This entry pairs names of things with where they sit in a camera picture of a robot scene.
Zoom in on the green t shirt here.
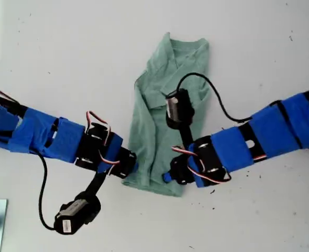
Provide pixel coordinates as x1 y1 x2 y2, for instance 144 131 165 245
121 31 211 198

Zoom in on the arm red white wire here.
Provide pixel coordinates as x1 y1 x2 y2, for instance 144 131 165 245
171 145 232 185
86 110 121 174

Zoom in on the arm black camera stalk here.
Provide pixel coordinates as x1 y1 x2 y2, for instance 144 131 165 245
179 123 197 148
84 172 109 201

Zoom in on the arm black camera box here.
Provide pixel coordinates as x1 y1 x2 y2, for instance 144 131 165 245
54 191 102 235
164 88 196 129

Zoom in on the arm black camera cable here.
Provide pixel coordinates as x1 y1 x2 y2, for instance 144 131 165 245
175 72 253 123
37 152 63 232

